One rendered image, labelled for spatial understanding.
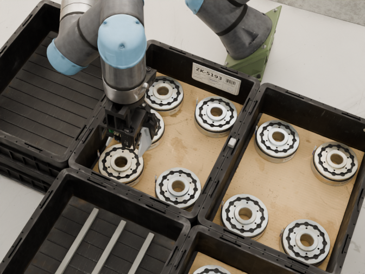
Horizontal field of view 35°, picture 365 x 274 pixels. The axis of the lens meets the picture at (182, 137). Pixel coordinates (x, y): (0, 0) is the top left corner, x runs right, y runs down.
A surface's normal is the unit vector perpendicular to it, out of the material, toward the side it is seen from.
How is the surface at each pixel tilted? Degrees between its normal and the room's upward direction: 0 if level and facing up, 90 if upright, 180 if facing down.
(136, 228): 0
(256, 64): 90
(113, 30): 0
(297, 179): 0
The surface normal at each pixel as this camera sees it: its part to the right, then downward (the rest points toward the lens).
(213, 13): -0.13, 0.72
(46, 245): 0.04, -0.54
